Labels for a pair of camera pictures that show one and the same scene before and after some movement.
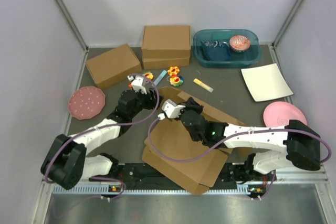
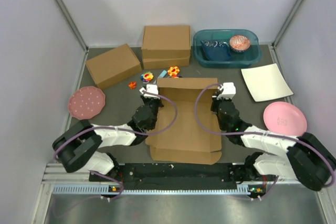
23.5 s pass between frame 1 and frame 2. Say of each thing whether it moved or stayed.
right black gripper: moved
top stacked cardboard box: stayed
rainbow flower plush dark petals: stayed
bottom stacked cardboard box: stayed
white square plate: stayed
